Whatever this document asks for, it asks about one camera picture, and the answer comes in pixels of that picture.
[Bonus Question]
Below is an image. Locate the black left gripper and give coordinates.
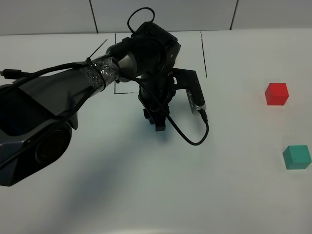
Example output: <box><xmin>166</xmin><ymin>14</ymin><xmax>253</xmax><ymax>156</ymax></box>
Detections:
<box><xmin>137</xmin><ymin>73</ymin><xmax>176</xmax><ymax>132</ymax></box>

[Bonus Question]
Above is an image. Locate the red block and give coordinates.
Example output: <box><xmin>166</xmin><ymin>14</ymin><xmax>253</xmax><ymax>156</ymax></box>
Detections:
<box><xmin>265</xmin><ymin>83</ymin><xmax>289</xmax><ymax>106</ymax></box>

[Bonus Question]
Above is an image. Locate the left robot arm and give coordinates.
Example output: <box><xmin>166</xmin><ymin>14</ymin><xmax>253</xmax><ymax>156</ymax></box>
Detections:
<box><xmin>0</xmin><ymin>22</ymin><xmax>180</xmax><ymax>186</ymax></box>

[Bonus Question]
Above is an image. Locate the loose green block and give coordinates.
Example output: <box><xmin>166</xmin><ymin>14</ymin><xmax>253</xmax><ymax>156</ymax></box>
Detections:
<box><xmin>283</xmin><ymin>145</ymin><xmax>312</xmax><ymax>170</ymax></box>

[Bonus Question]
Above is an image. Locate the black left camera cable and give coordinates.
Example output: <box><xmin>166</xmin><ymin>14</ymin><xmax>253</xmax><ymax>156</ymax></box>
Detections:
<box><xmin>126</xmin><ymin>8</ymin><xmax>210</xmax><ymax>146</ymax></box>

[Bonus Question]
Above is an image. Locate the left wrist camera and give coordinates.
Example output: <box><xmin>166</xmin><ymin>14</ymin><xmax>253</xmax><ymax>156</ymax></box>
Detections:
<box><xmin>172</xmin><ymin>68</ymin><xmax>206</xmax><ymax>116</ymax></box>

